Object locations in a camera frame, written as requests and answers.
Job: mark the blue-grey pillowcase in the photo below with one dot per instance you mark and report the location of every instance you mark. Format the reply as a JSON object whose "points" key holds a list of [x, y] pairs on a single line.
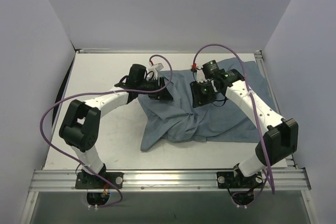
{"points": [[178, 122]]}

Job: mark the front aluminium rail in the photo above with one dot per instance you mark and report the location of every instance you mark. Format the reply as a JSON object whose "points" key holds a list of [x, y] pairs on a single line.
{"points": [[163, 180]]}

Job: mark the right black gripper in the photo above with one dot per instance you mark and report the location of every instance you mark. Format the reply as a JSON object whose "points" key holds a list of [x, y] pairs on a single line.
{"points": [[200, 94]]}

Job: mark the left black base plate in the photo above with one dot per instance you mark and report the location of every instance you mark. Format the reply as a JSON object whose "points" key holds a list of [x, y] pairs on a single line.
{"points": [[85, 180]]}

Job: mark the back aluminium rail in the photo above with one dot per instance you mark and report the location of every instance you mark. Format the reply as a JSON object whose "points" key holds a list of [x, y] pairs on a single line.
{"points": [[93, 51]]}

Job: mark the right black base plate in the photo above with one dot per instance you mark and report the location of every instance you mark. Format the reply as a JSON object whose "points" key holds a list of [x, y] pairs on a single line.
{"points": [[232, 179]]}

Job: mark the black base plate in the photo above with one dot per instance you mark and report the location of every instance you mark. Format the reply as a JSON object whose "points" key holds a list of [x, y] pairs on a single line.
{"points": [[232, 179], [85, 180]]}

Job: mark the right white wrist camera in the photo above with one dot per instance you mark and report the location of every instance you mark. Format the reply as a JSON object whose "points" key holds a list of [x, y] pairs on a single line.
{"points": [[200, 77]]}

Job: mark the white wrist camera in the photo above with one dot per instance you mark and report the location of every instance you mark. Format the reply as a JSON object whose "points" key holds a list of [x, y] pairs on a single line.
{"points": [[155, 69], [200, 77]]}

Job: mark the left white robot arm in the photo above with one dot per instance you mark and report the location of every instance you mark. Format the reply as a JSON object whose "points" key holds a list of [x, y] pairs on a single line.
{"points": [[80, 127]]}

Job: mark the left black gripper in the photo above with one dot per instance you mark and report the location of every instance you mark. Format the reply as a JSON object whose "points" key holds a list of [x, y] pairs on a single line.
{"points": [[160, 89]]}

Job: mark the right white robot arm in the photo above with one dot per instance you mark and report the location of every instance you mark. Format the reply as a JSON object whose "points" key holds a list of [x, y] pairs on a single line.
{"points": [[233, 86]]}

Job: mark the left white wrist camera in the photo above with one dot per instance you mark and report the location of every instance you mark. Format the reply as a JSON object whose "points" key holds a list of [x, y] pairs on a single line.
{"points": [[155, 69]]}

